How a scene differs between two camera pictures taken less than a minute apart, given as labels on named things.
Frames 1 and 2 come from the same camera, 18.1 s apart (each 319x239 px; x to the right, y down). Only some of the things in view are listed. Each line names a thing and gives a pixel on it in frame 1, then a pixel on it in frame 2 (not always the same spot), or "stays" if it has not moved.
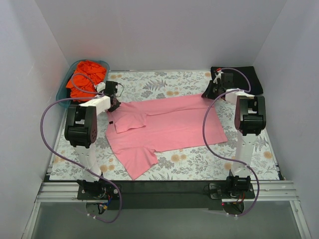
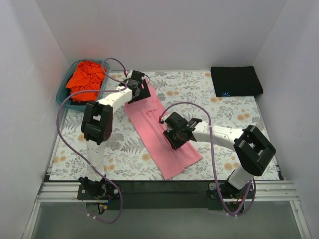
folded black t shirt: [239, 80] stays
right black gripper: [209, 91] -> [172, 140]
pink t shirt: [136, 131] -> [144, 116]
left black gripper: [114, 105] -> [143, 90]
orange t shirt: [87, 74] stays
